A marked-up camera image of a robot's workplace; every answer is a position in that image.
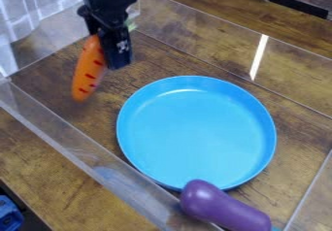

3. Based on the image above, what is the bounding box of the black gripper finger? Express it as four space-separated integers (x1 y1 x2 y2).
84 16 101 35
98 26 133 70

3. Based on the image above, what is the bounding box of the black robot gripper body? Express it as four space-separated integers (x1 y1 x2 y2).
78 0 138 29

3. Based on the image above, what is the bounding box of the orange toy carrot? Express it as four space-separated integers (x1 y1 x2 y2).
71 35 107 101

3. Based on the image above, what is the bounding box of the blue round plastic tray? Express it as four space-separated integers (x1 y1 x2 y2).
117 76 277 191

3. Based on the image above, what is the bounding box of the purple toy eggplant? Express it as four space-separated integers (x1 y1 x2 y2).
181 180 272 231

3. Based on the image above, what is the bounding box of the blue object at corner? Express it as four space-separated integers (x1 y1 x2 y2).
0 195 24 231

